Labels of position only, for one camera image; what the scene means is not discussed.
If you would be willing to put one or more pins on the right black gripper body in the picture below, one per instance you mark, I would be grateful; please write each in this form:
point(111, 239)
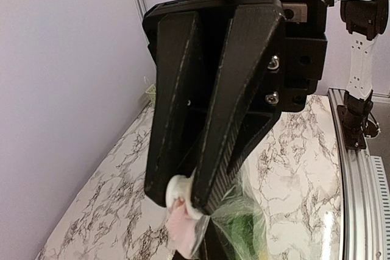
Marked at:
point(305, 40)

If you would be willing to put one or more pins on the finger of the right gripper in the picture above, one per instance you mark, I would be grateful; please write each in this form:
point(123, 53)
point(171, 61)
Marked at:
point(178, 57)
point(251, 39)

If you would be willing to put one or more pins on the fake bok choy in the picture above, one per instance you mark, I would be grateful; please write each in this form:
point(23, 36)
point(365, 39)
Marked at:
point(241, 227)

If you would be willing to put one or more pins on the clear zip top bag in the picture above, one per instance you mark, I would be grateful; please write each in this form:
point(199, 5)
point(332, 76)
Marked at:
point(192, 235)

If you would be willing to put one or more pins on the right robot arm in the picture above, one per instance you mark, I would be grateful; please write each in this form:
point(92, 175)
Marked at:
point(365, 20)

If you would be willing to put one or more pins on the pale green plastic basket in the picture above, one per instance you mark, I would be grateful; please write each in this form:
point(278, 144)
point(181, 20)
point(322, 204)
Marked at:
point(151, 93)

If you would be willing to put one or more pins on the front aluminium rail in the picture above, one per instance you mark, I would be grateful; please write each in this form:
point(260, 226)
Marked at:
point(365, 197)

